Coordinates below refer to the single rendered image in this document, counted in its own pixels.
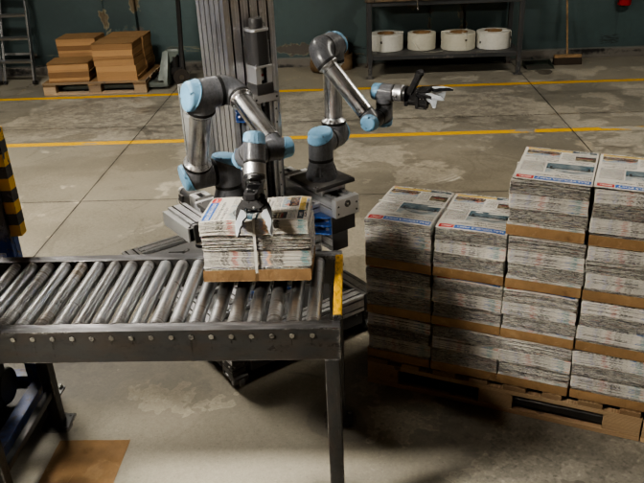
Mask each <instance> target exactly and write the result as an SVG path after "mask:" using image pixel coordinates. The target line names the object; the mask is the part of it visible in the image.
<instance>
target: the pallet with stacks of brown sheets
mask: <svg viewBox="0 0 644 483"><path fill-rule="evenodd" d="M150 37H151V34H150V31H129V32H112V33H110V34H108V35H106V36H104V33H79V34H64V35H62V36H60V37H58V38H56V45H57V50H58V56H59V57H55V58H53V59H52V60H50V61H49V62H47V63H46V65H47V69H48V76H49V79H48V80H46V81H45V82H44V83H42V85H43V91H44V96H67V95H97V94H126V93H148V92H149V91H150V89H149V81H150V80H155V79H156V74H157V73H158V72H159V70H160V65H159V64H154V62H155V57H154V54H153V50H152V45H151V40H150ZM131 82H133V85H134V89H128V90H104V85H103V83H131ZM73 84H88V88H89V91H68V92H59V89H62V87H63V86H65V85H73Z"/></svg>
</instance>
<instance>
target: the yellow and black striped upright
mask: <svg viewBox="0 0 644 483"><path fill-rule="evenodd" d="M0 194H1V197H2V201H3V205H4V209H5V213H6V217H7V221H8V225H9V228H10V232H11V236H12V237H19V236H23V235H24V234H25V233H26V231H27V230H26V225H25V221H24V217H23V213H22V209H21V205H20V200H19V196H18V192H17V189H16V185H15V181H14V176H13V172H12V165H11V161H10V157H9V153H8V149H7V145H6V141H5V137H4V133H3V129H2V127H1V126H0Z"/></svg>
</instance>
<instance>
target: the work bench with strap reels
mask: <svg viewBox="0 0 644 483"><path fill-rule="evenodd" d="M495 2H509V11H508V26H507V28H498V27H491V28H489V27H488V28H481V29H478V30H476V31H474V30H469V29H450V30H444V31H441V43H436V32H435V31H432V30H415V31H410V32H408V35H407V44H403V32H401V31H394V30H383V31H375V32H372V7H392V6H417V0H365V3H366V40H367V66H365V68H368V78H366V79H367V80H373V79H374V77H372V68H373V65H372V60H395V59H424V58H481V57H505V61H503V62H504V63H512V62H511V61H510V56H516V68H515V73H513V74H514V75H522V74H521V73H520V62H521V49H522V37H523V24H524V12H525V0H418V3H419V5H444V4H469V3H495ZM514 2H520V3H519V17H518V30H517V47H516V46H515V45H514V44H513V43H512V42H511V41H512V28H513V14H514ZM475 34H476V40H475Z"/></svg>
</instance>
